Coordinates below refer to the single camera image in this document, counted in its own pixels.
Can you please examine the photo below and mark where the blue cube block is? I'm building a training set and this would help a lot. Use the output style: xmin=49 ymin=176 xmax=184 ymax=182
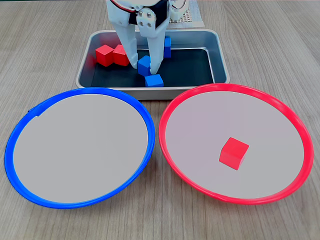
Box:
xmin=144 ymin=73 xmax=165 ymax=88
xmin=137 ymin=55 xmax=152 ymax=76
xmin=163 ymin=35 xmax=172 ymax=59

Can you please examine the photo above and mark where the red cube block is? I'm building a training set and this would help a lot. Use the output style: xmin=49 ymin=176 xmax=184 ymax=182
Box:
xmin=95 ymin=44 xmax=115 ymax=68
xmin=112 ymin=44 xmax=131 ymax=67
xmin=218 ymin=136 xmax=250 ymax=171

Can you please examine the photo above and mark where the silver metal tray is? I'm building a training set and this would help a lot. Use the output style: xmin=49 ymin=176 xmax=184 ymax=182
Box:
xmin=75 ymin=29 xmax=231 ymax=100

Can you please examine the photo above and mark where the black tray liner mat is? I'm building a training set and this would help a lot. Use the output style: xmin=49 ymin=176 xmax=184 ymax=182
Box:
xmin=90 ymin=47 xmax=216 ymax=88

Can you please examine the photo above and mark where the white mesh anti-slip mat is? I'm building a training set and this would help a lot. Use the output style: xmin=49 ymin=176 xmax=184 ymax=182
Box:
xmin=168 ymin=0 xmax=198 ymax=25

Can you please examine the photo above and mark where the red-rimmed white dish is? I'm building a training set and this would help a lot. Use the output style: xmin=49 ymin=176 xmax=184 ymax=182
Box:
xmin=158 ymin=83 xmax=315 ymax=206

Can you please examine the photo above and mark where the blue-rimmed white dish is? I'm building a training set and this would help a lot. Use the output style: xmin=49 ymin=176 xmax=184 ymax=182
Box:
xmin=4 ymin=87 xmax=156 ymax=210

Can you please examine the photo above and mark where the red servo cable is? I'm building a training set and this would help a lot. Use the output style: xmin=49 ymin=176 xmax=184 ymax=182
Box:
xmin=110 ymin=0 xmax=138 ymax=14

